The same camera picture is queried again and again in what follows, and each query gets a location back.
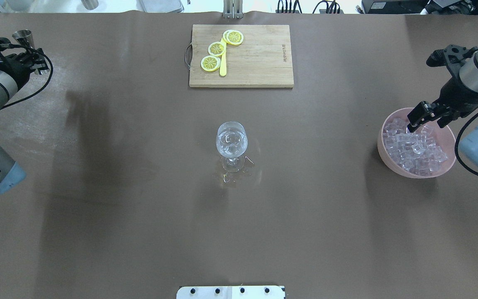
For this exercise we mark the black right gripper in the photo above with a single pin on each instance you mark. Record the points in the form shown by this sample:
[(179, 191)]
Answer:
[(456, 94)]

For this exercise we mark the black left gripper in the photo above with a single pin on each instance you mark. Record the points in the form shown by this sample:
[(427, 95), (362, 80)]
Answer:
[(18, 65)]

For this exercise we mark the steel double jigger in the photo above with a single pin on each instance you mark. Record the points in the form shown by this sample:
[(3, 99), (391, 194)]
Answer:
[(25, 38)]

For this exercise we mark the pile of ice cubes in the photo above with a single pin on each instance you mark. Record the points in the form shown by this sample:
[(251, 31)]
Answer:
[(415, 152)]

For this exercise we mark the clear wine glass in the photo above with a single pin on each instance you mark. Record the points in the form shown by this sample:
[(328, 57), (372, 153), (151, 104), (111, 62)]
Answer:
[(231, 143)]

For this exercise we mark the pink bowl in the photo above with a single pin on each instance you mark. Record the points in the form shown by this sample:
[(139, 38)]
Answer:
[(445, 138)]

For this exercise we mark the bamboo cutting board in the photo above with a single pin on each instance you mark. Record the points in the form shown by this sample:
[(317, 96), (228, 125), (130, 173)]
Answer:
[(263, 60)]

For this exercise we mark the lemon slice middle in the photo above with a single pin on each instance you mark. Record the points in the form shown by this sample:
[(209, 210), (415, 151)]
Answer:
[(217, 49)]

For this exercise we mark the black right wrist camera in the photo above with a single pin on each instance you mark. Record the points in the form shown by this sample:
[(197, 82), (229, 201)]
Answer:
[(452, 55)]

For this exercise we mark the aluminium frame post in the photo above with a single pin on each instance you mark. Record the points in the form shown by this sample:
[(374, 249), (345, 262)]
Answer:
[(233, 9)]

